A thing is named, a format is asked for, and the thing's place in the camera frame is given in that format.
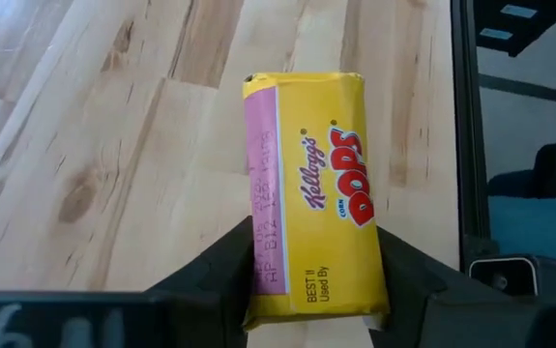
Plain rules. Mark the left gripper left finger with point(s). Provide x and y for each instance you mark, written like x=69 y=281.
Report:
x=200 y=295

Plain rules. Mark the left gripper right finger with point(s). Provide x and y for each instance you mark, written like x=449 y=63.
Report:
x=451 y=309

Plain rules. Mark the yellow Corn Pops cereal box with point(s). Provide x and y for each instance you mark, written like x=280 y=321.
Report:
x=326 y=203

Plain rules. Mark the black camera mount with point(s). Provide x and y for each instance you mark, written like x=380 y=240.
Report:
x=505 y=275

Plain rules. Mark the black aluminium rig frame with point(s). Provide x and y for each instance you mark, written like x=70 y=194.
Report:
x=468 y=145

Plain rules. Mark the black frame with grey pads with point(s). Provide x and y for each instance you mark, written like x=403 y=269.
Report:
x=519 y=24

